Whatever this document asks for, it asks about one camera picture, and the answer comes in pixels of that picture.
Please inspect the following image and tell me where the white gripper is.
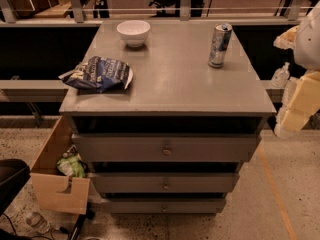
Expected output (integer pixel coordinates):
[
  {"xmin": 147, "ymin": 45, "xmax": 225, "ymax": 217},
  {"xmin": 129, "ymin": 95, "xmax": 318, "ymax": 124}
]
[{"xmin": 273, "ymin": 25, "xmax": 320, "ymax": 138}]

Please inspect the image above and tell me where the redbull can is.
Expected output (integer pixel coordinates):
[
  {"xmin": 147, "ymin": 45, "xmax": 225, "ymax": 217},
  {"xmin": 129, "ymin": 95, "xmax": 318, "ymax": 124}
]
[{"xmin": 208, "ymin": 23, "xmax": 232, "ymax": 68}]

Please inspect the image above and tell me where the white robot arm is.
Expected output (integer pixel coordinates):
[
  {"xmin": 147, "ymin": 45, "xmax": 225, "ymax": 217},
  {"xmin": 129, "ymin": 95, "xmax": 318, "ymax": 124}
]
[{"xmin": 274, "ymin": 2, "xmax": 320, "ymax": 138}]

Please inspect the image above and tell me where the white bowl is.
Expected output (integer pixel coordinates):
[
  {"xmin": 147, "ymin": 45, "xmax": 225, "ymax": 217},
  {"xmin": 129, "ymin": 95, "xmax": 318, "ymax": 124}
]
[{"xmin": 117, "ymin": 20, "xmax": 151, "ymax": 47}]

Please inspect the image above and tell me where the clear sanitizer pump bottle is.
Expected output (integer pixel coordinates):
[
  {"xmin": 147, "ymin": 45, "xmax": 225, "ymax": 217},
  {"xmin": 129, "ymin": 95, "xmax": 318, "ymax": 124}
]
[{"xmin": 271, "ymin": 62, "xmax": 290, "ymax": 88}]

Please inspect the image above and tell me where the grey drawer cabinet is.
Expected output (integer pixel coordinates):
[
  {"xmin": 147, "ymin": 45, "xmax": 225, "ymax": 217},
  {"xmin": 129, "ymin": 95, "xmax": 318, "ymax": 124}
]
[{"xmin": 60, "ymin": 20, "xmax": 275, "ymax": 205}]

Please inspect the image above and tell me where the top grey drawer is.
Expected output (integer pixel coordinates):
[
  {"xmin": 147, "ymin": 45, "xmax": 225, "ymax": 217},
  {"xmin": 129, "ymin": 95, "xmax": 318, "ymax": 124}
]
[{"xmin": 72, "ymin": 134, "xmax": 261, "ymax": 162}]

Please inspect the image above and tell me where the blue chip bag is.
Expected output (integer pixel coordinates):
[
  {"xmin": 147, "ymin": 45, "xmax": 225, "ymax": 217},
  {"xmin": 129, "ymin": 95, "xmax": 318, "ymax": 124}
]
[{"xmin": 59, "ymin": 56, "xmax": 133, "ymax": 93}]

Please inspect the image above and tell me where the bottom grey drawer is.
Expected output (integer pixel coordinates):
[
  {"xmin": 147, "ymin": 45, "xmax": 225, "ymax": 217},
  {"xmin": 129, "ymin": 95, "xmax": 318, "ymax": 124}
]
[{"xmin": 101, "ymin": 198, "xmax": 226, "ymax": 214}]

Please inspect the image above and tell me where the green snack bag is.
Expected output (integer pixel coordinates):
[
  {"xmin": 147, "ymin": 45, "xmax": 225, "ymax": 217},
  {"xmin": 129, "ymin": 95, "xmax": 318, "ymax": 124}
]
[{"xmin": 56, "ymin": 155, "xmax": 86, "ymax": 178}]

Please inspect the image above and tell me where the cardboard box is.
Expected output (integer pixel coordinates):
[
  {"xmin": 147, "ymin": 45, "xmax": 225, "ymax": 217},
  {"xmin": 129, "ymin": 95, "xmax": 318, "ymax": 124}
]
[{"xmin": 31, "ymin": 117, "xmax": 90, "ymax": 214}]

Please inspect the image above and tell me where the clear plastic bottle on floor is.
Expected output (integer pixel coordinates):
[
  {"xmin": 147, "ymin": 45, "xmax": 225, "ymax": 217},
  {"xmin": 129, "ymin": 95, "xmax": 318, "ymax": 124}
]
[{"xmin": 26, "ymin": 212, "xmax": 50, "ymax": 234}]

